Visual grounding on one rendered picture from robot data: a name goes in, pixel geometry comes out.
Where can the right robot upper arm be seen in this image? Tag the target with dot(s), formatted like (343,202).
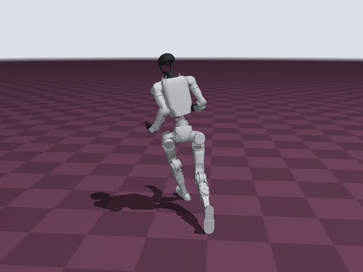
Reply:
(200,102)

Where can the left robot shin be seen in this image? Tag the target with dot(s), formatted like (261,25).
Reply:
(179,178)

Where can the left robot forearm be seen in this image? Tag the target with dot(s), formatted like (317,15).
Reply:
(158,121)

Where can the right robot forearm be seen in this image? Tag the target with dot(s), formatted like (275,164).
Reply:
(197,109)

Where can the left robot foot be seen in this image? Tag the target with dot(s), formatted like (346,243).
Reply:
(186,196)

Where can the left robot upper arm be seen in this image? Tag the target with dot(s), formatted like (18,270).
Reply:
(156,91)

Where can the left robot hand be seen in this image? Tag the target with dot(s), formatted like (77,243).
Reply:
(147,126)

